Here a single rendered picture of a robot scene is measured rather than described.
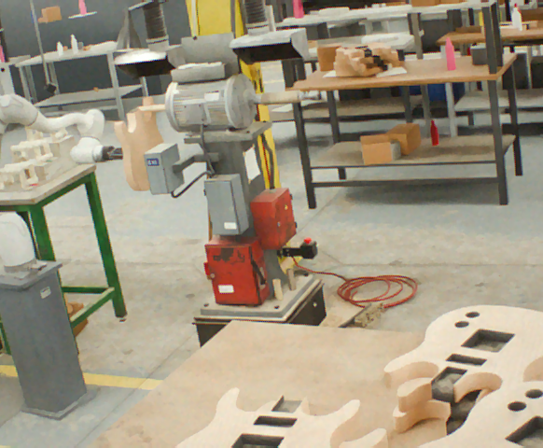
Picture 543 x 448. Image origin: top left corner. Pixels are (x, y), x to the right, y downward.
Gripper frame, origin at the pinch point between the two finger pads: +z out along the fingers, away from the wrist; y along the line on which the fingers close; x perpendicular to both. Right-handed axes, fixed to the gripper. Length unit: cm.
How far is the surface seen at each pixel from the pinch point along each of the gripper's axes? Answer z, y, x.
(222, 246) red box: 46, 21, -42
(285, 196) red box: 71, -6, -29
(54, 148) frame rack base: -62, -12, 0
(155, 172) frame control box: 26.4, 29.7, 1.2
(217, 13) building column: 7, -98, 43
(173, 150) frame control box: 31.2, 18.3, 6.7
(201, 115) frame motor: 43.1, 6.5, 18.9
